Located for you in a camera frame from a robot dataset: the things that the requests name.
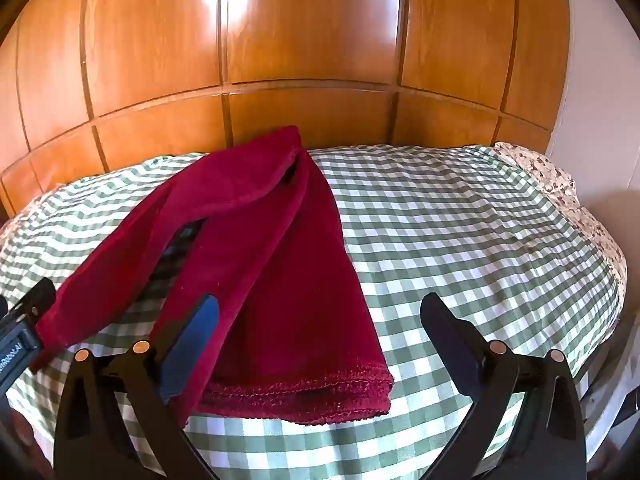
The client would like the glossy wooden wardrobe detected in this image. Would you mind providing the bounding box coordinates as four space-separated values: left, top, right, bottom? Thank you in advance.
0 0 574 222

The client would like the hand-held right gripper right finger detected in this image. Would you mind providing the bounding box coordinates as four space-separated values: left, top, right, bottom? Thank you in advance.
420 292 588 480

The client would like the dark red knit garment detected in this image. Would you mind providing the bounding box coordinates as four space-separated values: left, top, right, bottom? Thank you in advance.
32 125 396 428

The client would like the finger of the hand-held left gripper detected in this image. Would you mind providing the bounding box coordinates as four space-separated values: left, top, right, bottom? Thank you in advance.
9 277 57 325

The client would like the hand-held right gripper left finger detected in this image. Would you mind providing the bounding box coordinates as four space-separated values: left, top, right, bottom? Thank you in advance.
54 294 221 480

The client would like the floral patterned bed sheet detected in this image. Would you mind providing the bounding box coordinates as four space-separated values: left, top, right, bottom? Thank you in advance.
492 141 629 283

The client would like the green checked bed sheet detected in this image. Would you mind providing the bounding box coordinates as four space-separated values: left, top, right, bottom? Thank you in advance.
0 144 627 480

